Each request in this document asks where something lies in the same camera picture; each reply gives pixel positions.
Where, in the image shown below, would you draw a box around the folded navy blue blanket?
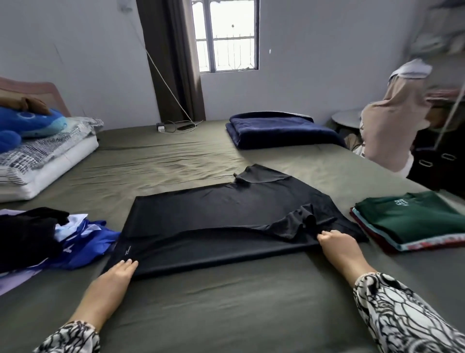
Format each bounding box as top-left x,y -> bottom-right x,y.
225,111 -> 346,150

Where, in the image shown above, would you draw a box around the blue plush toy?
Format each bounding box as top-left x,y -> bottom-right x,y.
0,106 -> 68,154

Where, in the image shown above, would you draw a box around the folded white mattress pad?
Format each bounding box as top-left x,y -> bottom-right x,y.
0,135 -> 100,203

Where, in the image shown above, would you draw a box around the crumpled black garment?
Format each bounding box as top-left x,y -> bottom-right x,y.
0,207 -> 70,273

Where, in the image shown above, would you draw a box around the white charging cable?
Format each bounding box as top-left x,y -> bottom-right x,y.
122,4 -> 204,134

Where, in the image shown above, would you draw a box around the round grey side table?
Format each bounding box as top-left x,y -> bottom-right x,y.
331,108 -> 364,130

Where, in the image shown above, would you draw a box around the brown plush toy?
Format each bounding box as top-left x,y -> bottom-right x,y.
0,89 -> 53,116

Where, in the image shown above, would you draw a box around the lavender garment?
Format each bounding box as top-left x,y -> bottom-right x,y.
0,268 -> 42,296

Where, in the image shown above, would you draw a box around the black t-shirt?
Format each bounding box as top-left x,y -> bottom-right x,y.
102,164 -> 369,280

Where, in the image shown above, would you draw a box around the folded light blue garment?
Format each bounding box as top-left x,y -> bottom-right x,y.
352,208 -> 465,252

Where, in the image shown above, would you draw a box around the person's right hand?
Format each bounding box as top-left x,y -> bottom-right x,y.
317,230 -> 365,278

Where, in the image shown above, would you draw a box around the person's left forearm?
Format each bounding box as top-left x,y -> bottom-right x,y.
33,301 -> 111,353

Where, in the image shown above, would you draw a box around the person's left hand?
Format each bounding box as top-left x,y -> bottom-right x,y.
84,259 -> 139,313

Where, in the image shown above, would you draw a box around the dark brown curtain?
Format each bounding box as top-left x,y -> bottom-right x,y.
136,0 -> 206,123

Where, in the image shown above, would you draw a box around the crumpled blue garment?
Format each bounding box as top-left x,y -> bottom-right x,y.
38,218 -> 121,271

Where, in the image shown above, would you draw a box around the folded dark red garment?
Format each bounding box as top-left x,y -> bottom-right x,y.
349,207 -> 404,254

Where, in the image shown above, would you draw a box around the folded dark green shirt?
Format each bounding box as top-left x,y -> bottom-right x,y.
354,191 -> 465,245

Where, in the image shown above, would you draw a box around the black fabric storage drawers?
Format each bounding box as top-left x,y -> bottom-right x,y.
406,122 -> 465,200

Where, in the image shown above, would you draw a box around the metal shelf rack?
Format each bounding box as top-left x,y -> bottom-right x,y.
405,0 -> 465,150

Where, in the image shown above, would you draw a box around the olive green bed sheet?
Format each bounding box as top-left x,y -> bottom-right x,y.
0,119 -> 465,353

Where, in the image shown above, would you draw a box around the window with metal grille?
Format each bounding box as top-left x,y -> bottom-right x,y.
191,0 -> 261,75

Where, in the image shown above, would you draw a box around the pink headboard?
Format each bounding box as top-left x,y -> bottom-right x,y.
0,76 -> 72,118

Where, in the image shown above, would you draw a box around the person's right forearm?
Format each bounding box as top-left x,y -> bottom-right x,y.
345,261 -> 465,353

